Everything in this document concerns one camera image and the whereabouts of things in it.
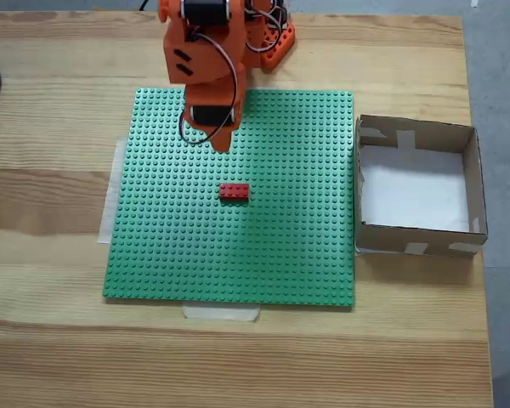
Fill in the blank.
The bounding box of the red lego block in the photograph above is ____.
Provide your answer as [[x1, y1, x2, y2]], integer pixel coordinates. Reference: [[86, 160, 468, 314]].
[[218, 183, 252, 202]]

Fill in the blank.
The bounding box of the green lego baseplate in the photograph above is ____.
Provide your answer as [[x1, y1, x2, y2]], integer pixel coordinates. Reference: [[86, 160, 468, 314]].
[[101, 88, 356, 309]]

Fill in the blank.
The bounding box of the open cardboard box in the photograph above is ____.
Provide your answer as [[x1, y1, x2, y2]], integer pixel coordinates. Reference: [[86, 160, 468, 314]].
[[354, 113, 490, 258]]

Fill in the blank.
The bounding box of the wide masking tape strip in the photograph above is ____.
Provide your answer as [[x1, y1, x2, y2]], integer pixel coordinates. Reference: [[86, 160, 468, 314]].
[[98, 136, 129, 246]]

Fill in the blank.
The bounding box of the narrow masking tape strip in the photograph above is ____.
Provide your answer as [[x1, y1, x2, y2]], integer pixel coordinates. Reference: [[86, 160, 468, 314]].
[[182, 303, 263, 322]]

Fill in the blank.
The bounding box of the gripper motor cable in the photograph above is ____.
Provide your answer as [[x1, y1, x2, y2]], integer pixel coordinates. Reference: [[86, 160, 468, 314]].
[[178, 23, 247, 146]]

